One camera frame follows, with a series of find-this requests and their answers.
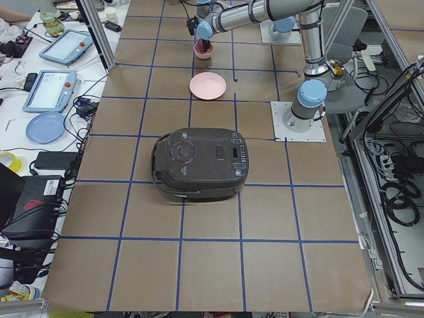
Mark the dark grey rice cooker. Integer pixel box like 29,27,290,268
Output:
150,127,249,200

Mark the light blue plate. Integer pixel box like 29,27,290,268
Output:
26,111,65,144

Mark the red apple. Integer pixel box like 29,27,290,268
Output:
197,45,208,54

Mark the black power adapter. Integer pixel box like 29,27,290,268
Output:
33,152,77,170

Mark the aluminium frame post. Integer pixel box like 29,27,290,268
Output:
76,0,116,70

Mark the yellow filled steel pot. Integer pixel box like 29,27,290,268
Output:
328,60,346,92

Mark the black laptop computer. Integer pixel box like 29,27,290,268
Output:
0,162,66,241

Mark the pink bowl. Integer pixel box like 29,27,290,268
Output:
193,40,215,60

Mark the blue teach pendant near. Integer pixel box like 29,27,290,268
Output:
23,70,77,113

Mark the pink plate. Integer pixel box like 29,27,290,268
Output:
189,72,227,100

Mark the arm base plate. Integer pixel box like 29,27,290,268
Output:
260,16,301,46
270,101,326,142

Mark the yellow tape roll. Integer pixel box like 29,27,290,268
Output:
0,152,23,173

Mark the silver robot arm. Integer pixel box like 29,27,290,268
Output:
192,1,331,87

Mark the blue teach pendant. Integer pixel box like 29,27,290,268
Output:
39,30,93,66
23,70,77,113

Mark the blue teach pendant far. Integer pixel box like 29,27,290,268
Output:
39,30,93,66

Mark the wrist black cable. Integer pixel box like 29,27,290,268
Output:
178,0,199,36

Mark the green glass jar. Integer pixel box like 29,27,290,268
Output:
40,12,64,37

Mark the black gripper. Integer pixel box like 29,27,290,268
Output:
201,39,211,51

